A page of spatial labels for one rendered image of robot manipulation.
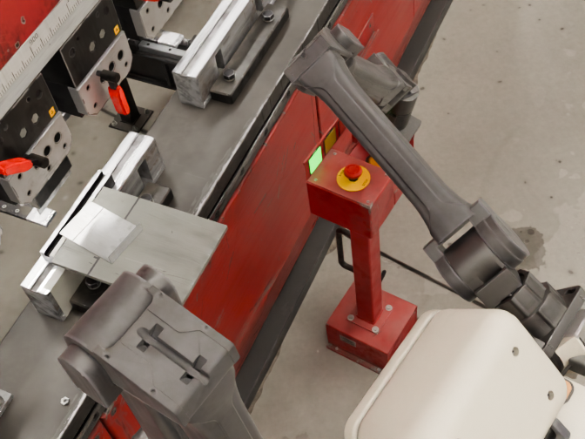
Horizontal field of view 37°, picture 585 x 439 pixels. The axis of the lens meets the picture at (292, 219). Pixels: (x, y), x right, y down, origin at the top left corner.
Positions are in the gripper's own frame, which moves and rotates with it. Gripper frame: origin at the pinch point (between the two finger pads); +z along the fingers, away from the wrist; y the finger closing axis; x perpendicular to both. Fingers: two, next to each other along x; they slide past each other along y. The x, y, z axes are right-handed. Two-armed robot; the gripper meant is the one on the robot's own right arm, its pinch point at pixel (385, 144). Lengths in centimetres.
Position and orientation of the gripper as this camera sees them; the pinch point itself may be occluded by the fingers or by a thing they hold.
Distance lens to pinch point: 189.2
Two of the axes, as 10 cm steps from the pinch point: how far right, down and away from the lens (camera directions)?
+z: -1.0, 4.7, 8.7
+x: -5.3, 7.2, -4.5
